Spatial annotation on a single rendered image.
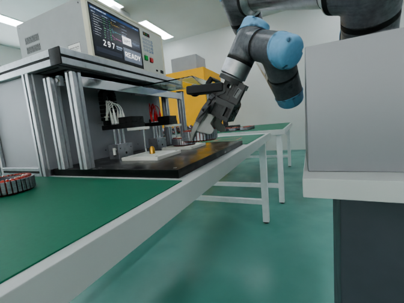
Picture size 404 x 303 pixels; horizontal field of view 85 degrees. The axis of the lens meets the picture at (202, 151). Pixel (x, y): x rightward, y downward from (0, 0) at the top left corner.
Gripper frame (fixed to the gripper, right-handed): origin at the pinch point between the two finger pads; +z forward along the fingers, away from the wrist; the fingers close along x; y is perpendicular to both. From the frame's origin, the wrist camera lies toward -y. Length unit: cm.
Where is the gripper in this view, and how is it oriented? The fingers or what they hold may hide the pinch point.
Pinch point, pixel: (198, 136)
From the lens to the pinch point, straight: 69.8
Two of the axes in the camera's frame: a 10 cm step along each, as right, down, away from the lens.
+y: 8.3, 4.8, -2.9
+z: -3.9, 8.6, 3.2
